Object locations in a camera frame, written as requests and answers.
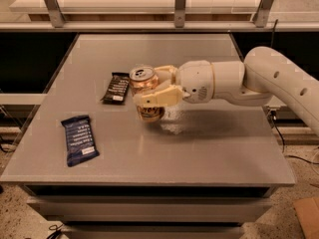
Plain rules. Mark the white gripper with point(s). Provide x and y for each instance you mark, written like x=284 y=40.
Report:
x=195 y=80

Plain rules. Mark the orange soda can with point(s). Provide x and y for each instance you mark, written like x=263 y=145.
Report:
x=144 y=78

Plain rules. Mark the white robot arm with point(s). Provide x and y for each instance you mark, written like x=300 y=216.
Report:
x=263 y=74

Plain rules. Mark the black snack bar wrapper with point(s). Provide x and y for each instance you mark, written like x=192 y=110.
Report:
x=117 y=89

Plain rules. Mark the blue snack bar wrapper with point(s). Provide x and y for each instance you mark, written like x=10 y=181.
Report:
x=80 y=142

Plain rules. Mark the grey table cabinet base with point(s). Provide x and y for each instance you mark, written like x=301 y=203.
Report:
x=149 y=212

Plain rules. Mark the cardboard box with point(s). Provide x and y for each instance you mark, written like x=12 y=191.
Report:
x=307 y=210

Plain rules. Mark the metal frame railing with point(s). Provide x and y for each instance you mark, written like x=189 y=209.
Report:
x=159 y=15

